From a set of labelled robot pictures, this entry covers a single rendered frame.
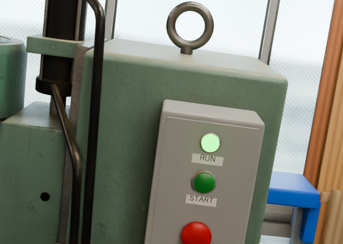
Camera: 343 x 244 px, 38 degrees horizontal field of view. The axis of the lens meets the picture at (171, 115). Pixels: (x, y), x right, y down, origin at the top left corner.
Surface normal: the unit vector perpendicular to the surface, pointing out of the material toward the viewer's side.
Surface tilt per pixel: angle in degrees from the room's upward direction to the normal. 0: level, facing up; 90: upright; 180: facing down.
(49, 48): 90
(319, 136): 87
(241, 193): 90
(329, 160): 87
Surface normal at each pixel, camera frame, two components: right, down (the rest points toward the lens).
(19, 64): 0.97, 0.17
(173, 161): -0.02, 0.21
